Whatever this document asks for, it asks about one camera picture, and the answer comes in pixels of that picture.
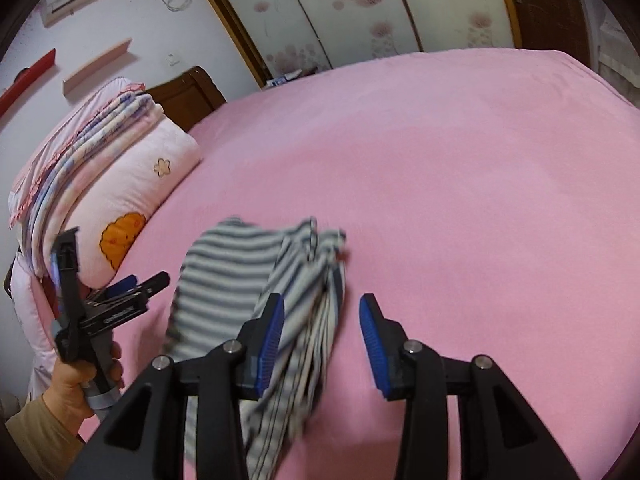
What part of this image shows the light wooden wall shelf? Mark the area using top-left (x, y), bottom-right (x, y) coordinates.
top-left (62, 37), bottom-right (134, 96)

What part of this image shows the pink quilted pillow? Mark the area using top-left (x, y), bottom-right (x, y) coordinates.
top-left (10, 252), bottom-right (69, 401)

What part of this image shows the striped long-sleeve shirt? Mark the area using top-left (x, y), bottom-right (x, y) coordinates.
top-left (161, 216), bottom-right (349, 480)

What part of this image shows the dark wooden headboard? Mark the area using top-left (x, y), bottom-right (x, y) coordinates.
top-left (145, 66), bottom-right (229, 132)

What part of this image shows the white lace cover cloth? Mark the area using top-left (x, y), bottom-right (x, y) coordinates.
top-left (596, 10), bottom-right (640, 112)

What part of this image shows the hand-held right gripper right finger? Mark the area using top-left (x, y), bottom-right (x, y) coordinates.
top-left (359, 292), bottom-right (583, 480)

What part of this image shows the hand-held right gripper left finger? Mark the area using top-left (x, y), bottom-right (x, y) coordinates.
top-left (65, 292), bottom-right (286, 480)

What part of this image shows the pink bed blanket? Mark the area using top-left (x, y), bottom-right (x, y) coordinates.
top-left (75, 49), bottom-right (640, 480)

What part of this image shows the folded floral ruffled blanket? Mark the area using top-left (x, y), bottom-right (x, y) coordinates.
top-left (9, 76), bottom-right (166, 271)

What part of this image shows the person's left forearm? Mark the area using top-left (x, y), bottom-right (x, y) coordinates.
top-left (5, 392), bottom-right (89, 480)

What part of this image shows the brown wooden door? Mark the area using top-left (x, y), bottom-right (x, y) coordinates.
top-left (492, 0), bottom-right (602, 69)

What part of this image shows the small white blue box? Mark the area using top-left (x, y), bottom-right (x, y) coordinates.
top-left (269, 67), bottom-right (319, 89)

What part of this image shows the red wall shelf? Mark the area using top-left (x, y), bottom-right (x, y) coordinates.
top-left (0, 48), bottom-right (57, 117)

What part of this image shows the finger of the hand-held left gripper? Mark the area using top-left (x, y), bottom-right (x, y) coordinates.
top-left (90, 274), bottom-right (139, 307)
top-left (131, 271), bottom-right (171, 298)

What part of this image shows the floral sliding-door wardrobe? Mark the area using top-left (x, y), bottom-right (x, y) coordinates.
top-left (184, 0), bottom-right (522, 92)

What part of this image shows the person's left hand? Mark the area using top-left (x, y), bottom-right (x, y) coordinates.
top-left (42, 341), bottom-right (125, 420)

